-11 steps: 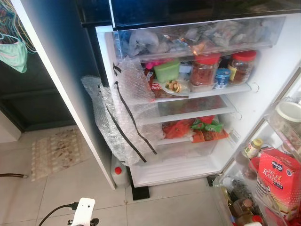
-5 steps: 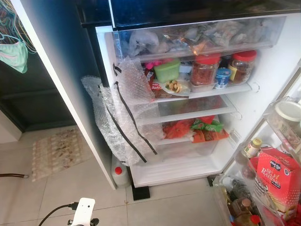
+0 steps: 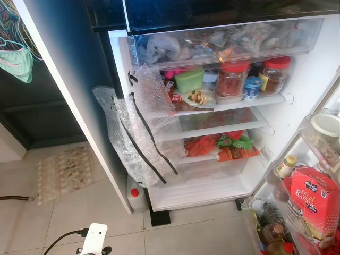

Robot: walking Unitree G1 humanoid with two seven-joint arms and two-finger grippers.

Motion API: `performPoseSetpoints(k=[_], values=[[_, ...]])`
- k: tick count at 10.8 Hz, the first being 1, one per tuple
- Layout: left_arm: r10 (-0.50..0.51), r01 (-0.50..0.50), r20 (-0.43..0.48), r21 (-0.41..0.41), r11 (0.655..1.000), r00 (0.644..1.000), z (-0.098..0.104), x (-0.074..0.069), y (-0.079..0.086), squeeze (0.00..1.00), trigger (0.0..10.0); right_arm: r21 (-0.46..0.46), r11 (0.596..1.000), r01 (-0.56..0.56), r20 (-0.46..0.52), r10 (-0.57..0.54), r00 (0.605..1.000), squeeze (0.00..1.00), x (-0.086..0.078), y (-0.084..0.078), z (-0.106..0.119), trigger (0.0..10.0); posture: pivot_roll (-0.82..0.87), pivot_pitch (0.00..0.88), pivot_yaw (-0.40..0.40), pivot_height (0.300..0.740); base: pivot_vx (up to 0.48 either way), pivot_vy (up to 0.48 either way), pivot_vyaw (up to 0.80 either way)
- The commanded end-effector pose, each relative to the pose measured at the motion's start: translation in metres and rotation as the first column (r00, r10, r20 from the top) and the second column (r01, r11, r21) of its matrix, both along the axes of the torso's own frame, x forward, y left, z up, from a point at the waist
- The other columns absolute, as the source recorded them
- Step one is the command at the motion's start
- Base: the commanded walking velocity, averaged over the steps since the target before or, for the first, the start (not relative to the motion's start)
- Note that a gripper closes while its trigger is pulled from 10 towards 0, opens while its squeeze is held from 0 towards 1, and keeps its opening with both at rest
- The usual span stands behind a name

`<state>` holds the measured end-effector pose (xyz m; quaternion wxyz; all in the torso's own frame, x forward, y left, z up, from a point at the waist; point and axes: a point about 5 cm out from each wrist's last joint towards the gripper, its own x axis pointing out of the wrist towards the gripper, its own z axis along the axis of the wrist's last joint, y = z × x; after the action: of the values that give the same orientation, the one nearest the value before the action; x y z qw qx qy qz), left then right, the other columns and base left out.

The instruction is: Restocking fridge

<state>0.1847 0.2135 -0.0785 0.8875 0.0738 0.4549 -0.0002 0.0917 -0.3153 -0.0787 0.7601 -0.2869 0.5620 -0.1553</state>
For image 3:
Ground white fridge door with bins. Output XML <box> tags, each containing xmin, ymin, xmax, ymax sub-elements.
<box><xmin>240</xmin><ymin>80</ymin><xmax>340</xmax><ymax>255</ymax></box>

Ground black fridge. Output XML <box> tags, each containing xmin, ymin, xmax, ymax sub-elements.
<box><xmin>85</xmin><ymin>0</ymin><xmax>340</xmax><ymax>227</ymax></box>

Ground white-lidded round tub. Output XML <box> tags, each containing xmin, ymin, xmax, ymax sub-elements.
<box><xmin>309</xmin><ymin>112</ymin><xmax>340</xmax><ymax>140</ymax></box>

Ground gold-capped small bottle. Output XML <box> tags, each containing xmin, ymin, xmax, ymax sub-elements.
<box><xmin>275</xmin><ymin>155</ymin><xmax>299</xmax><ymax>180</ymax></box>

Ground red-lidded jar brown contents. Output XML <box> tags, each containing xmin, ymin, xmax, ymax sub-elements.
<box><xmin>259</xmin><ymin>55</ymin><xmax>292</xmax><ymax>96</ymax></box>

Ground red flour box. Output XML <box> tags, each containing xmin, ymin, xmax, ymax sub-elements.
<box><xmin>289</xmin><ymin>165</ymin><xmax>340</xmax><ymax>249</ymax></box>

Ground clear chiller drawer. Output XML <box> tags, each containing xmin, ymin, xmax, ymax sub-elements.
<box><xmin>127</xmin><ymin>18</ymin><xmax>326</xmax><ymax>71</ymax></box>

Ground blue and white cup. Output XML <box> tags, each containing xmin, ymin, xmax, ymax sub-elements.
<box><xmin>243</xmin><ymin>76</ymin><xmax>263</xmax><ymax>101</ymax></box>

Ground orange snack packet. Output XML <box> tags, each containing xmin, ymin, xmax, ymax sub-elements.
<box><xmin>217</xmin><ymin>146</ymin><xmax>261</xmax><ymax>162</ymax></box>

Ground green snack packet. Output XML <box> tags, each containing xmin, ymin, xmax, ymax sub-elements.
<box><xmin>215</xmin><ymin>133</ymin><xmax>254</xmax><ymax>151</ymax></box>

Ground dark bottle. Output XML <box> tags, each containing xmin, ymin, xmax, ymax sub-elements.
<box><xmin>259</xmin><ymin>201</ymin><xmax>286</xmax><ymax>226</ymax></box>

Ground red-lidded jar red contents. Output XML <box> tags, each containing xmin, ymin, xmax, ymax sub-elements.
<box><xmin>215</xmin><ymin>59</ymin><xmax>251</xmax><ymax>98</ymax></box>

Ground clear bag of food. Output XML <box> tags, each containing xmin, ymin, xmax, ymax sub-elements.
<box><xmin>234</xmin><ymin>22</ymin><xmax>319</xmax><ymax>54</ymax></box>
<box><xmin>183</xmin><ymin>29</ymin><xmax>234</xmax><ymax>60</ymax></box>

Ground amber brown bottle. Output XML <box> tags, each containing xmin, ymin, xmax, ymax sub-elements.
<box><xmin>259</xmin><ymin>222</ymin><xmax>288</xmax><ymax>255</ymax></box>

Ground red-capped bottle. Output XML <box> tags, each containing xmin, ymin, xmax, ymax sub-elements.
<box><xmin>280</xmin><ymin>241</ymin><xmax>296</xmax><ymax>255</ymax></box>

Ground red snack packet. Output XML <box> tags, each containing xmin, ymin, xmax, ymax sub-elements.
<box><xmin>184</xmin><ymin>135</ymin><xmax>223</xmax><ymax>159</ymax></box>

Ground white crisper drawer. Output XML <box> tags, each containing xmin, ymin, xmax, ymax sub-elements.
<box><xmin>148</xmin><ymin>154</ymin><xmax>268</xmax><ymax>212</ymax></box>

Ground white plate with snacks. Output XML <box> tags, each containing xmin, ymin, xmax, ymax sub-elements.
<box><xmin>182</xmin><ymin>89</ymin><xmax>216</xmax><ymax>110</ymax></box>

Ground light green container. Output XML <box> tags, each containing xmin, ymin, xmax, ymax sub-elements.
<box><xmin>174</xmin><ymin>66</ymin><xmax>206</xmax><ymax>94</ymax></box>

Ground red soft-label packet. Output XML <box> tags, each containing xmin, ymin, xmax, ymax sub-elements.
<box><xmin>169</xmin><ymin>90</ymin><xmax>196</xmax><ymax>112</ymax></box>

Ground pink-capped bottle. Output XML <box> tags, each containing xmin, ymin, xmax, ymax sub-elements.
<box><xmin>163</xmin><ymin>69</ymin><xmax>178</xmax><ymax>92</ymax></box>

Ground white plastic bag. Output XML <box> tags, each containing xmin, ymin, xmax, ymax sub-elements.
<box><xmin>145</xmin><ymin>33</ymin><xmax>182</xmax><ymax>65</ymax></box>

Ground red-capped white jug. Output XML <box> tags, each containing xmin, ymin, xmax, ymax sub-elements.
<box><xmin>126</xmin><ymin>174</ymin><xmax>150</xmax><ymax>213</ymax></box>

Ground clear bubble wrap sheet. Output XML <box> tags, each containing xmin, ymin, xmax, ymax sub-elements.
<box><xmin>92</xmin><ymin>63</ymin><xmax>188</xmax><ymax>188</ymax></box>

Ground beige patterned floor mat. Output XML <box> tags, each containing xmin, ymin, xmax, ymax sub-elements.
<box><xmin>36</xmin><ymin>144</ymin><xmax>100</xmax><ymax>206</ymax></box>

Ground white side panel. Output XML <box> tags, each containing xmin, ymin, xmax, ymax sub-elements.
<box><xmin>13</xmin><ymin>0</ymin><xmax>133</xmax><ymax>214</ymax></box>

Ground black cabinet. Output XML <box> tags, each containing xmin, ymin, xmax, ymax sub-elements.
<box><xmin>0</xmin><ymin>50</ymin><xmax>109</xmax><ymax>150</ymax></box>

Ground white low cabinet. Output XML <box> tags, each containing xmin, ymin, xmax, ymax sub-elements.
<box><xmin>0</xmin><ymin>124</ymin><xmax>27</xmax><ymax>163</ymax></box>

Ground mint green cloth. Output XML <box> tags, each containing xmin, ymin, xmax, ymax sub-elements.
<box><xmin>0</xmin><ymin>45</ymin><xmax>34</xmax><ymax>84</ymax></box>

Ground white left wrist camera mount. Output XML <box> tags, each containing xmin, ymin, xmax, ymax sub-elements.
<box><xmin>80</xmin><ymin>223</ymin><xmax>109</xmax><ymax>255</ymax></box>

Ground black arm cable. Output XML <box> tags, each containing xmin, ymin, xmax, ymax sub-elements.
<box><xmin>44</xmin><ymin>228</ymin><xmax>89</xmax><ymax>255</ymax></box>

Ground brown hose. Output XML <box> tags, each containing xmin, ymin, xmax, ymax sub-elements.
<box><xmin>0</xmin><ymin>194</ymin><xmax>34</xmax><ymax>203</ymax></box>

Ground colourful hanging cords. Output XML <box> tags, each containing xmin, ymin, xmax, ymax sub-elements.
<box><xmin>0</xmin><ymin>0</ymin><xmax>43</xmax><ymax>63</ymax></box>

